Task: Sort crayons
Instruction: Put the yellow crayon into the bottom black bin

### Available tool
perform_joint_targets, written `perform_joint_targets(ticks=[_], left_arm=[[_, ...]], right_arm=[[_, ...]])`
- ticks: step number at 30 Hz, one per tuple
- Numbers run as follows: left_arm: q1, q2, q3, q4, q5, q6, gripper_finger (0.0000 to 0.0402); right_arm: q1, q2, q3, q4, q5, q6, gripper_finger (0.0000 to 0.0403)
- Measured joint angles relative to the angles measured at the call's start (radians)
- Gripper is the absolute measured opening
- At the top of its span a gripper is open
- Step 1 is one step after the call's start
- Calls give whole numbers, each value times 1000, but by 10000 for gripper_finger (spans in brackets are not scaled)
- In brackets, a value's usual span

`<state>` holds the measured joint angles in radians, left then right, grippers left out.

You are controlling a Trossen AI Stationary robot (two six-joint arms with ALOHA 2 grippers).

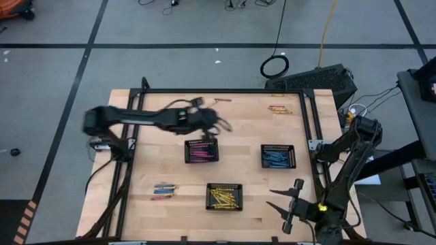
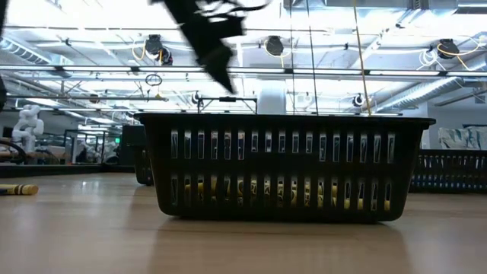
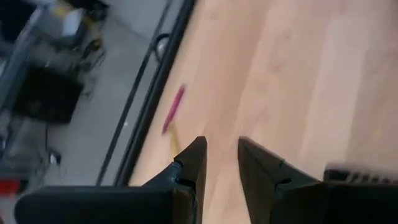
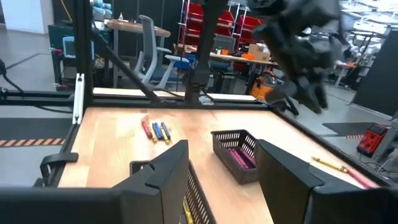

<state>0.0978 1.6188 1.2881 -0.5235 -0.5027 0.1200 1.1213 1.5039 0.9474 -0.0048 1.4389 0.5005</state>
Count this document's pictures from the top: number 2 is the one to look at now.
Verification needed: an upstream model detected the yellow hanging cable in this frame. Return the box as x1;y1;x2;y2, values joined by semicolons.
352;0;374;116

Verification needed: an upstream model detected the long ceiling light bar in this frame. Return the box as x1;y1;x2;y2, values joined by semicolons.
0;64;487;77

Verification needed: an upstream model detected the black metal stand frame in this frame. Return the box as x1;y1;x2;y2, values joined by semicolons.
196;96;259;115

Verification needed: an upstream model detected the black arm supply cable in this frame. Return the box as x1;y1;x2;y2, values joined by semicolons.
0;138;28;164

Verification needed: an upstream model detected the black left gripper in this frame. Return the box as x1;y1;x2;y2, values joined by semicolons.
163;0;245;94

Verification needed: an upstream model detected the black framed glass enclosure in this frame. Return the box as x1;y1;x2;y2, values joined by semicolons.
62;128;123;165

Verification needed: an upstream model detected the corrugated ventilation duct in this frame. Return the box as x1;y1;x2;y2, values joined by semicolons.
376;62;487;112

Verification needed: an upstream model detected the black hanging ring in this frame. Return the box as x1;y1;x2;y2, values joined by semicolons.
144;73;164;88

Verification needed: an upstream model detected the patterned painted panel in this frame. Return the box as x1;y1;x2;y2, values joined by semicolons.
437;126;487;151

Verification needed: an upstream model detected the thin black hanging cable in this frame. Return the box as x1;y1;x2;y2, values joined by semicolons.
288;0;296;115

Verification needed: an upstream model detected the white pillar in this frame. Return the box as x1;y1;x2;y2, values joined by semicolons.
257;79;287;115

